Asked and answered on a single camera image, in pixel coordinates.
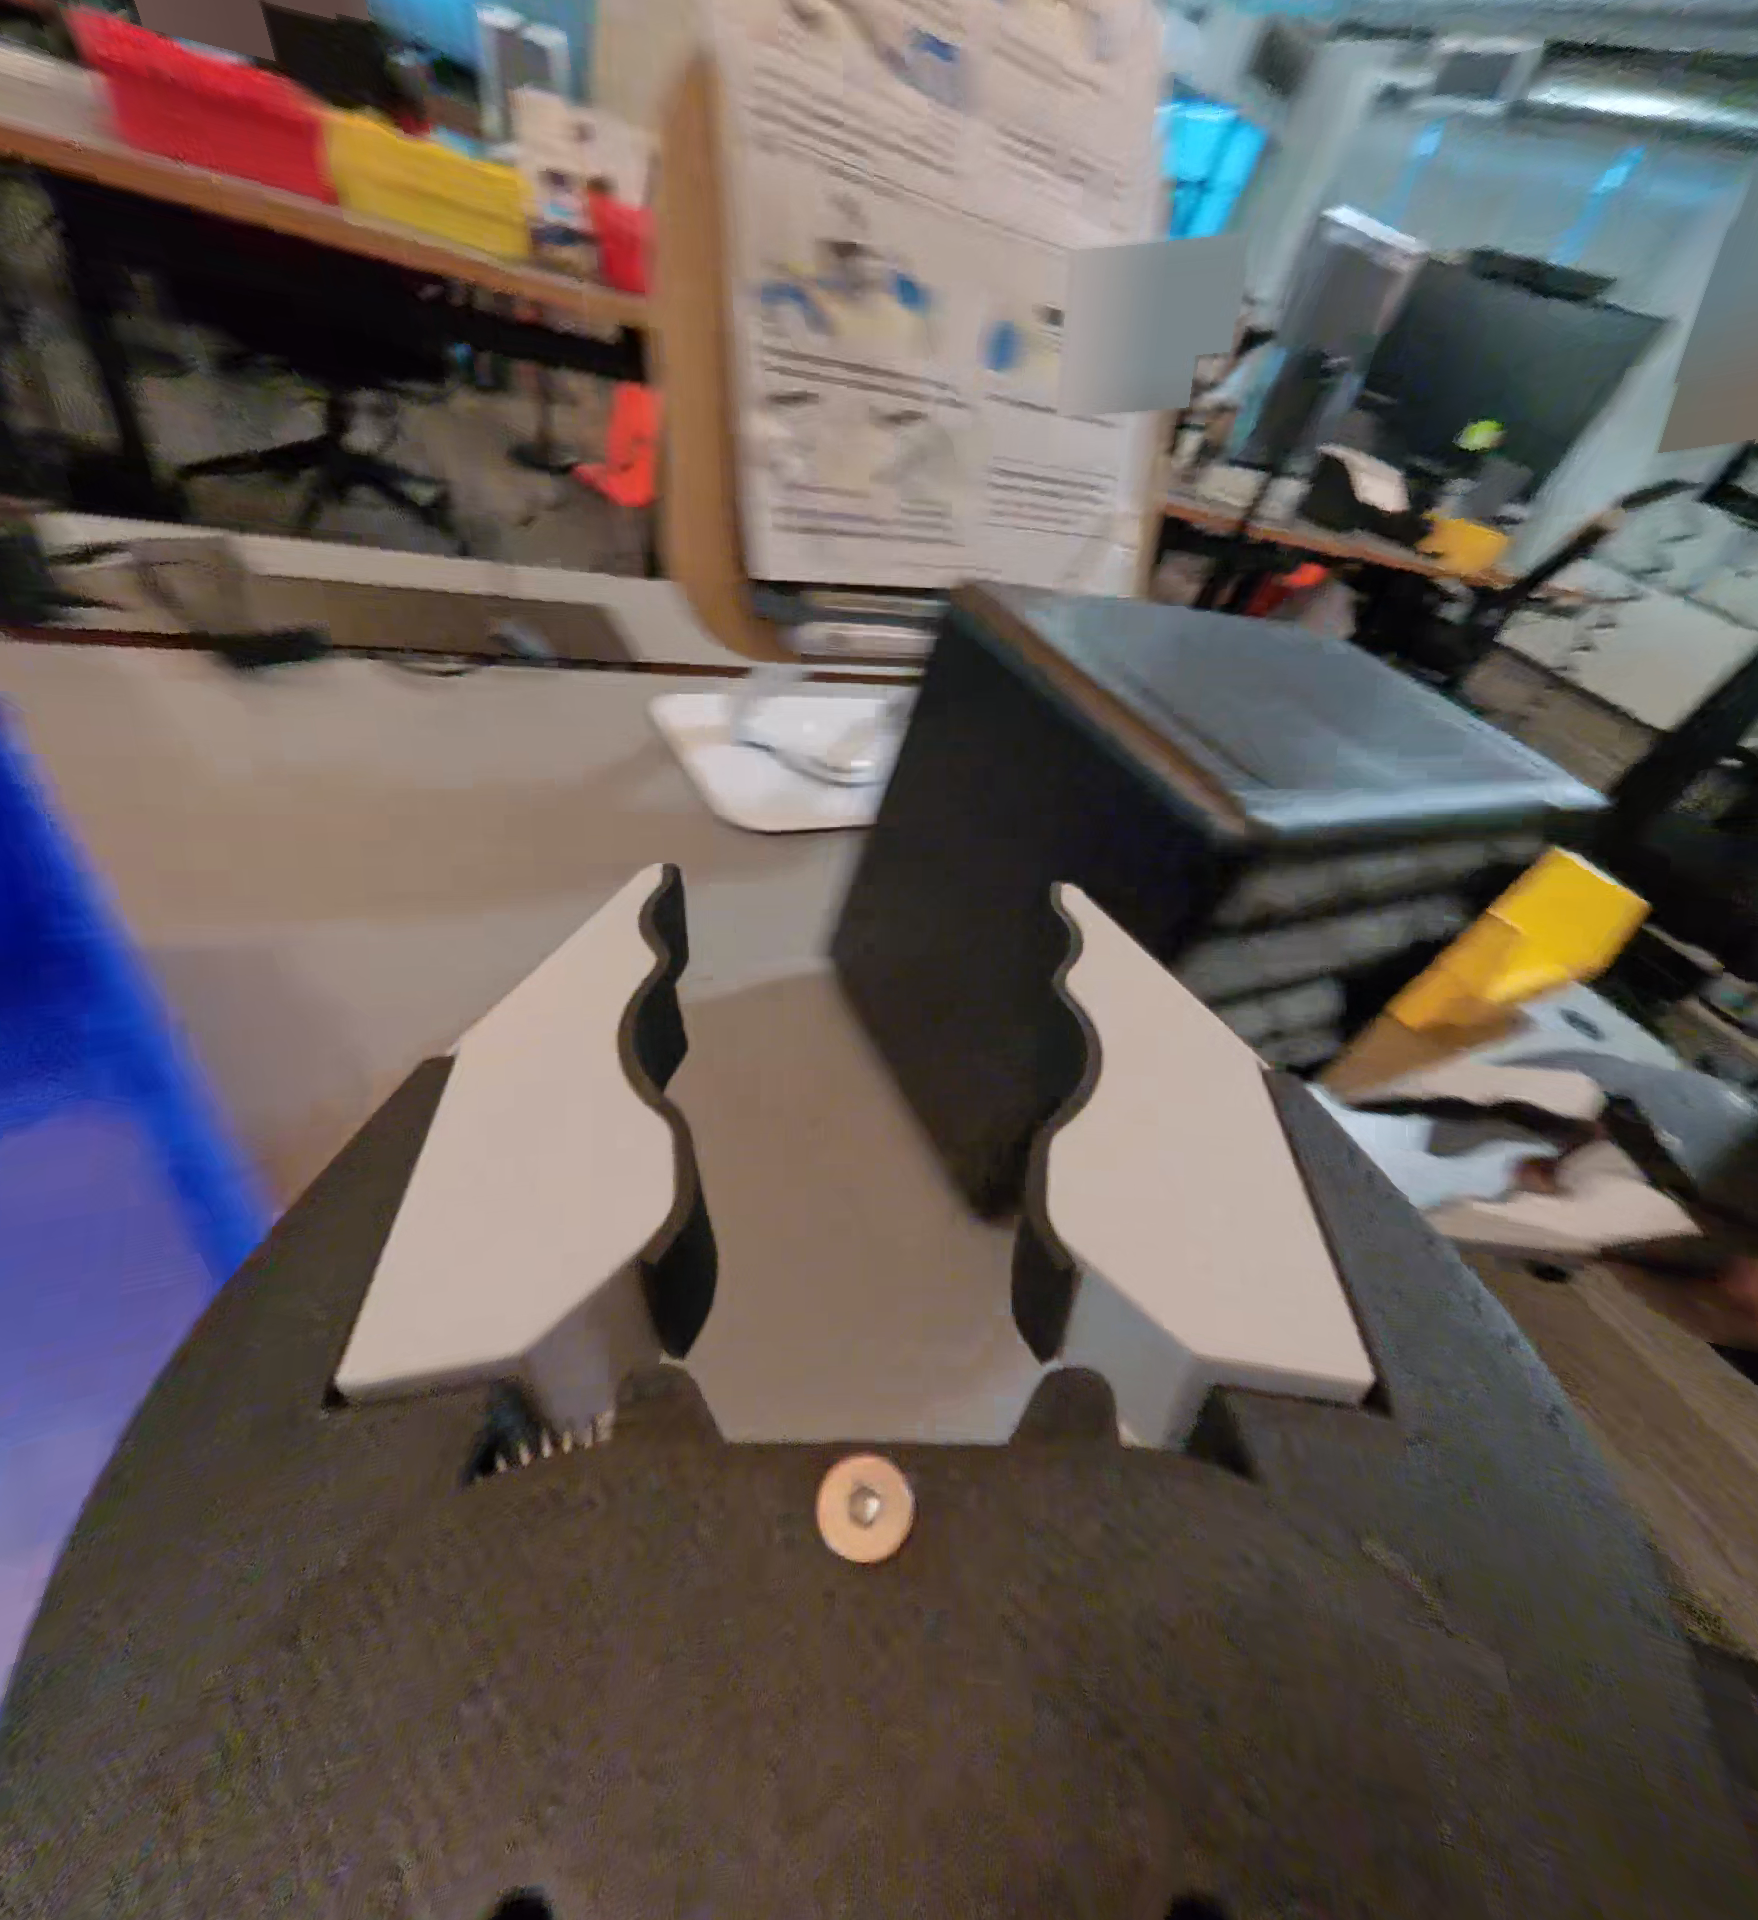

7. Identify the blue plastic bin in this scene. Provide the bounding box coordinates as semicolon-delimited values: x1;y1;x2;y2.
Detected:
0;687;279;1801

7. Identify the array of clear drawers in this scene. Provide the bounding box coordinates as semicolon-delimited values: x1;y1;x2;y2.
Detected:
1185;833;1549;1074

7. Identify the red plastic bin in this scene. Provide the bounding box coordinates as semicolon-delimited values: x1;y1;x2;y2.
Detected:
583;191;656;295
67;3;344;204

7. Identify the black monitor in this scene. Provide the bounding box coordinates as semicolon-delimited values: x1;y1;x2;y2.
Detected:
1360;254;1667;481

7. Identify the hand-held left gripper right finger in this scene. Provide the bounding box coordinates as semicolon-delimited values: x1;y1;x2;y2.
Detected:
1010;880;1379;1452

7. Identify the black drawer cabinet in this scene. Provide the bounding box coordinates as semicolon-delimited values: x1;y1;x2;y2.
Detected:
830;583;1613;1219

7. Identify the wooden work table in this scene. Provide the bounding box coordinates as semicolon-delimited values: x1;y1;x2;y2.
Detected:
0;96;656;333
1162;493;1519;595

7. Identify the wooden instruction poster board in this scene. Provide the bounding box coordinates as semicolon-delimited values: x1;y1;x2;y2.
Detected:
651;0;1170;661

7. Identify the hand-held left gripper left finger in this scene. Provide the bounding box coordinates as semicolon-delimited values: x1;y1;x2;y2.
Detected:
336;865;720;1430

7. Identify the yellow plastic bin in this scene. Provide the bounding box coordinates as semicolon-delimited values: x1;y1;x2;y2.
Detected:
1386;843;1650;1035
320;113;538;259

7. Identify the orange traffic cone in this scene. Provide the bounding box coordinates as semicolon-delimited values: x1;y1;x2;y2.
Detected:
571;381;665;512

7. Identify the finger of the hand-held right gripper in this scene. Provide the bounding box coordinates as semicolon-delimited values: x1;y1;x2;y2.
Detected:
1329;1035;1624;1127
1306;1109;1709;1259

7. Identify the black metal frame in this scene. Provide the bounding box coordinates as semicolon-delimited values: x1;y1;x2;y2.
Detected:
1494;442;1758;902

